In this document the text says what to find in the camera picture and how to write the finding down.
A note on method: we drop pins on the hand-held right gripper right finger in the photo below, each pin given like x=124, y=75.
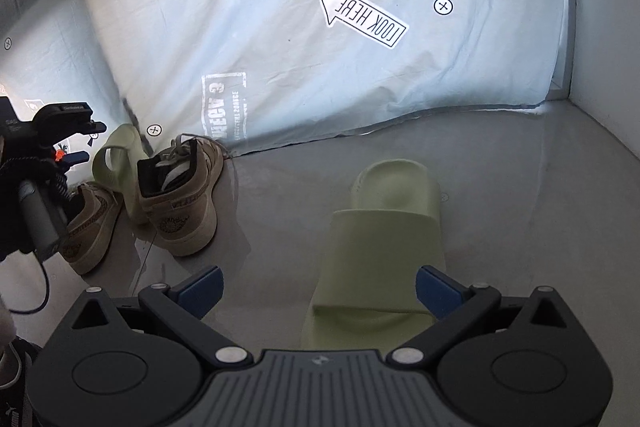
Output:
x=439, y=294

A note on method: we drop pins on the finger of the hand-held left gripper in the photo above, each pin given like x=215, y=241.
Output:
x=75, y=158
x=97, y=128

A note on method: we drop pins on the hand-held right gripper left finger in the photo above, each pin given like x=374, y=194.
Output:
x=200, y=292

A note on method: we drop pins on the pale green foam slide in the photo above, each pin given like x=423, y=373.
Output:
x=117, y=157
x=380, y=237

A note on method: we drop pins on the tan suede sneaker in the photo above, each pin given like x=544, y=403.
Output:
x=185, y=207
x=92, y=227

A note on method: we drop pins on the black sneaker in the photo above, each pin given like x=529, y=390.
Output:
x=12, y=394

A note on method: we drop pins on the white printed sheet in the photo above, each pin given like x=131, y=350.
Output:
x=300, y=32

